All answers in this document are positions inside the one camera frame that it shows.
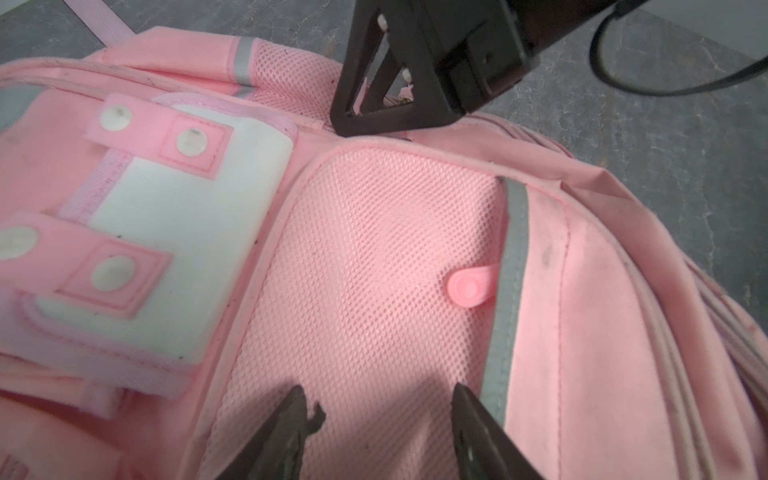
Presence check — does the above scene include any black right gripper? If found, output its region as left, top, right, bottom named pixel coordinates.
left=330, top=1, right=615, bottom=137

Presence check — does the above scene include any pink student backpack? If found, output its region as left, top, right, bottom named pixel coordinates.
left=1, top=1, right=767, bottom=479

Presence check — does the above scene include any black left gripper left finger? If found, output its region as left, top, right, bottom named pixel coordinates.
left=217, top=385, right=326, bottom=480

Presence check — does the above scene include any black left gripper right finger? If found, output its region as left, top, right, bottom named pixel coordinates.
left=451, top=383, right=543, bottom=480

